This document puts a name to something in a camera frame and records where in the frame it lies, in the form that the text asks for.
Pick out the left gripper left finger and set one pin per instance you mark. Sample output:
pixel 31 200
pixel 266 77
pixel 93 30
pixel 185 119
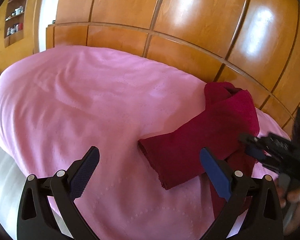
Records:
pixel 35 216

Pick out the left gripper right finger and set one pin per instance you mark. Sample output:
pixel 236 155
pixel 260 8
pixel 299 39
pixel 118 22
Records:
pixel 264 217

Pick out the dark red cloth garment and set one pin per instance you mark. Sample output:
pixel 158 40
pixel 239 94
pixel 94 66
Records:
pixel 171 142

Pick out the person's right hand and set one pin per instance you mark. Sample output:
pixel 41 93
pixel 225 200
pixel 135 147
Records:
pixel 293 198

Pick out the pink bedspread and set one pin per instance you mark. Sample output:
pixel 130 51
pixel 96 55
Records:
pixel 56 104

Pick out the wooden wardrobe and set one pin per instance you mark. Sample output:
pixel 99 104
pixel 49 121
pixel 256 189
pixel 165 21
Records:
pixel 253 44

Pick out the wooden shelf with bottles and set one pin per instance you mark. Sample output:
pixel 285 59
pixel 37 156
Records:
pixel 18 30

